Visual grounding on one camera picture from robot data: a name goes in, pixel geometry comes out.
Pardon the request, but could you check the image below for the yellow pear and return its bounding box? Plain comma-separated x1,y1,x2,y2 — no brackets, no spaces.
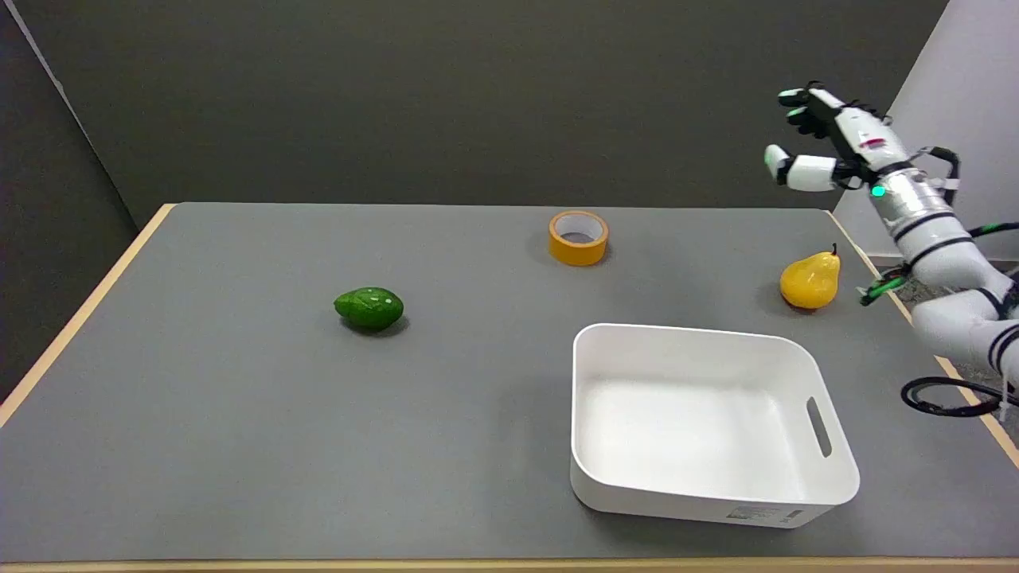
779,244,842,310

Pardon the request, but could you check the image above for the white plastic bin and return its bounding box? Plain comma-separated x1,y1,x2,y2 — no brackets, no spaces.
570,322,861,529

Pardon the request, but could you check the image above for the green avocado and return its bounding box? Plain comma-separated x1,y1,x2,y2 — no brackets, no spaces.
334,286,405,332

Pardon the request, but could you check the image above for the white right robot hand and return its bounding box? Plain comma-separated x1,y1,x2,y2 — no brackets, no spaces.
763,80,913,193

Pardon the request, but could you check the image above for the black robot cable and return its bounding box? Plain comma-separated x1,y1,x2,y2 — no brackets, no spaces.
857,146,1019,418

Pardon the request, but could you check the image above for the yellow tape roll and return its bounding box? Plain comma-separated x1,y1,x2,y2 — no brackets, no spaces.
548,210,610,267

